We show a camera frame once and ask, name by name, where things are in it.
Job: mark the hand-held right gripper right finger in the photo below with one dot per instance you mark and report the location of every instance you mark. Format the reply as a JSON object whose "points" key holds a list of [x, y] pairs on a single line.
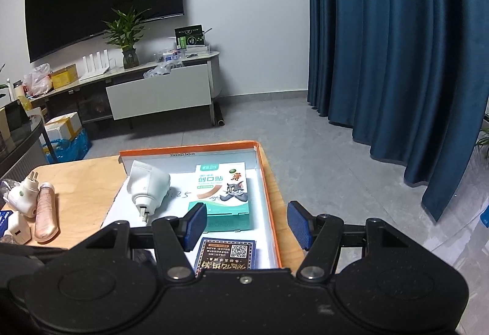
{"points": [[300, 224]]}

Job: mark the black and green box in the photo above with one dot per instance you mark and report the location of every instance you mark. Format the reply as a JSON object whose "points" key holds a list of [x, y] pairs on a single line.
{"points": [[190, 37]]}

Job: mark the dark card box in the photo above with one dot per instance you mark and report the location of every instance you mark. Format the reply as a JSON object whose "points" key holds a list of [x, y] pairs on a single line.
{"points": [[225, 254]]}

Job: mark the large white plug adapter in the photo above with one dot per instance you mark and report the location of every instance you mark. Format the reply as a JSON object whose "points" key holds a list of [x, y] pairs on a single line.
{"points": [[149, 182]]}

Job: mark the white router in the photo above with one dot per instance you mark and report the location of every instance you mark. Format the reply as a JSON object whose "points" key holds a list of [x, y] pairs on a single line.
{"points": [[97, 69]]}

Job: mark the clear plastic containers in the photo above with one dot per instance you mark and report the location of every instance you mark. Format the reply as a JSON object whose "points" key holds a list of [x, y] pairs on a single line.
{"points": [[168, 55]]}

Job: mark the potted plant in dark vase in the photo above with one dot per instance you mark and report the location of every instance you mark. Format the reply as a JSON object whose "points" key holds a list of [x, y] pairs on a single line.
{"points": [[128, 33]]}

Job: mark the blue plastic bag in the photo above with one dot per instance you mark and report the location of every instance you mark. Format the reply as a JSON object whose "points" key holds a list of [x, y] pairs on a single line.
{"points": [[70, 149]]}

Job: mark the blue curtain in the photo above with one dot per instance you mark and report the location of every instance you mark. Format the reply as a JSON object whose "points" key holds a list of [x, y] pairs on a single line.
{"points": [[389, 52]]}

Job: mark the dark round table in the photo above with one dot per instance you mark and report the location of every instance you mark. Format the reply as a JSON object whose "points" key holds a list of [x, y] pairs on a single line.
{"points": [[19, 155]]}

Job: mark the large leafy green plant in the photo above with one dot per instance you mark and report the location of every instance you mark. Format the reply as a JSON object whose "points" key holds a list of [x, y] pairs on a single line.
{"points": [[483, 140]]}

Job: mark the small black display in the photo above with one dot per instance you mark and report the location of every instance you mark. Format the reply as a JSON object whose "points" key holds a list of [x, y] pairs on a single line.
{"points": [[16, 116]]}

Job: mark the yellow box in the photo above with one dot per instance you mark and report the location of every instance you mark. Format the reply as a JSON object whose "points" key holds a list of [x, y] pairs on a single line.
{"points": [[64, 77]]}

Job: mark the white and red plastic bag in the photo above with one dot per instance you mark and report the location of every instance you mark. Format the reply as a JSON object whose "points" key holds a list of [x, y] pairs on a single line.
{"points": [[37, 79]]}

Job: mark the white cube charger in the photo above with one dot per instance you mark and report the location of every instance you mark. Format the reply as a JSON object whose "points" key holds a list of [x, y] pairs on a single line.
{"points": [[17, 230]]}

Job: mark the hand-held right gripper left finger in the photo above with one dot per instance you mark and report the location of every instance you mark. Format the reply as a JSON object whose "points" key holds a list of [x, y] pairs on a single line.
{"points": [[195, 224]]}

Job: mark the teal bandage box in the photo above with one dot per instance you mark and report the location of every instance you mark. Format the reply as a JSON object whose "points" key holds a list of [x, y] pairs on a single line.
{"points": [[221, 197]]}

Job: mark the white plug-in mosquito repeller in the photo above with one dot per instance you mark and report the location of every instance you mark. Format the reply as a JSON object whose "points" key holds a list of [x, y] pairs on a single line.
{"points": [[23, 193]]}

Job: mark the orange cardboard box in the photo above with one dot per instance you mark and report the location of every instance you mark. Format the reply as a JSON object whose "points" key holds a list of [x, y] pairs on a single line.
{"points": [[179, 201]]}

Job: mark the clear plastic bag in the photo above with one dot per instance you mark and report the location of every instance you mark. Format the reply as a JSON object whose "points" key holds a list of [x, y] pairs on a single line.
{"points": [[158, 71]]}

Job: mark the white television cabinet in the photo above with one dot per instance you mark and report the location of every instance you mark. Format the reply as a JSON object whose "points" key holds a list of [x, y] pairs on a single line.
{"points": [[160, 90]]}

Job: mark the blue cartoon tin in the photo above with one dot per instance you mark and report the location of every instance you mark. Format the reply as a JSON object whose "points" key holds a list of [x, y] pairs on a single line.
{"points": [[4, 224]]}

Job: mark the pink cosmetic tube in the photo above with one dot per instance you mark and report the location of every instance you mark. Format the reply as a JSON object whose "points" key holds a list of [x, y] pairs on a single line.
{"points": [[46, 212]]}

